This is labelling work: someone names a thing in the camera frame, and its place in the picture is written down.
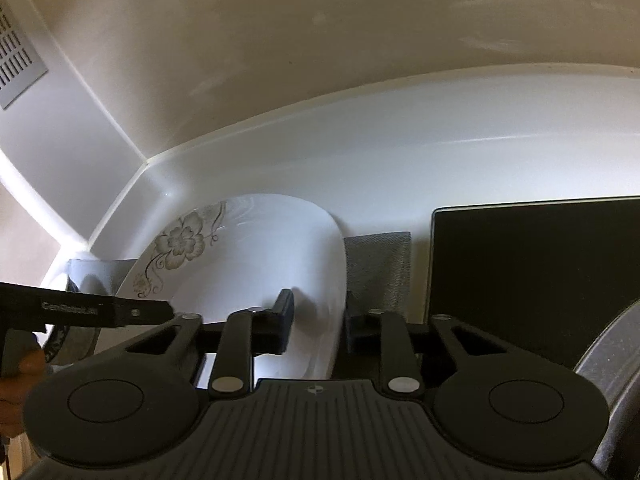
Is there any white floral plate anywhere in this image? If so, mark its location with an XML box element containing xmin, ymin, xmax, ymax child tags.
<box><xmin>95</xmin><ymin>194</ymin><xmax>348</xmax><ymax>391</ymax></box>

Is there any person's left hand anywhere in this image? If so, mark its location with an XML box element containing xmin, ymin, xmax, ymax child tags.
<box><xmin>0</xmin><ymin>346</ymin><xmax>49</xmax><ymax>441</ymax></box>

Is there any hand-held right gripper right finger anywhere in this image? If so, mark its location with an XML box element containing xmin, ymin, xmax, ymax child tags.
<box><xmin>344</xmin><ymin>291</ymin><xmax>531</xmax><ymax>395</ymax></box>

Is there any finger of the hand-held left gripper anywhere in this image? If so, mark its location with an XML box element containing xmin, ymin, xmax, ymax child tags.
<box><xmin>114</xmin><ymin>299</ymin><xmax>174</xmax><ymax>329</ymax></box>

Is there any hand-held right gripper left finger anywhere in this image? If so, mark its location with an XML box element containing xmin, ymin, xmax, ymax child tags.
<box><xmin>107</xmin><ymin>288</ymin><xmax>296</xmax><ymax>396</ymax></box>

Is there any grey vent grille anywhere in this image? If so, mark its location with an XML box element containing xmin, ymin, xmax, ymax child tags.
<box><xmin>0</xmin><ymin>2</ymin><xmax>49</xmax><ymax>111</ymax></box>

